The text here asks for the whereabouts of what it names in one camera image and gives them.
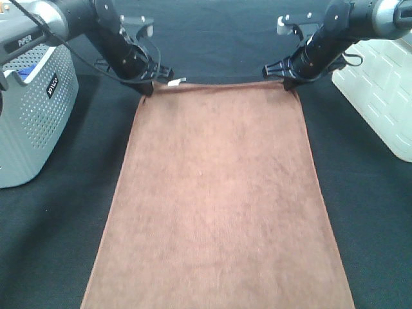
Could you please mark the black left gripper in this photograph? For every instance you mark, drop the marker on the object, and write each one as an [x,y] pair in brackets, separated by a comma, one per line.
[132,65]

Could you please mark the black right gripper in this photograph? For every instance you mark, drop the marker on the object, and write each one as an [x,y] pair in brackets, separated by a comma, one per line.
[304,66]

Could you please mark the brown towel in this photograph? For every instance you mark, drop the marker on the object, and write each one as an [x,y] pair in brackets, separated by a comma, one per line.
[218,205]

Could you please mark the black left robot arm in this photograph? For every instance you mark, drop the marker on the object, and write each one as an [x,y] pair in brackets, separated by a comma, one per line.
[116,37]

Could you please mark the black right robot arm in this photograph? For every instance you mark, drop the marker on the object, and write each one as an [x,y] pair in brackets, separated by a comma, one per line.
[325,38]

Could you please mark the blue towel in basket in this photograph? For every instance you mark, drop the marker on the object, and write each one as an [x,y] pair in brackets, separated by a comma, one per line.
[25,72]

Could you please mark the grey perforated laundry basket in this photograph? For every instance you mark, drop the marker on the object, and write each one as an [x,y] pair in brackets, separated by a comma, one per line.
[34,111]

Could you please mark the black table cloth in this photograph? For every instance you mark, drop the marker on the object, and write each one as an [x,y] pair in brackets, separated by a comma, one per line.
[51,227]

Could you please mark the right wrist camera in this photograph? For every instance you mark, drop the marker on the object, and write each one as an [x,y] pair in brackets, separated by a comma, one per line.
[299,24]

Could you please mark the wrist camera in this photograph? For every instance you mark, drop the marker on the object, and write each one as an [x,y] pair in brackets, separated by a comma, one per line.
[144,25]
[299,24]

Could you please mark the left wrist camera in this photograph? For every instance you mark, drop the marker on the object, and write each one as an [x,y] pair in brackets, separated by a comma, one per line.
[144,25]

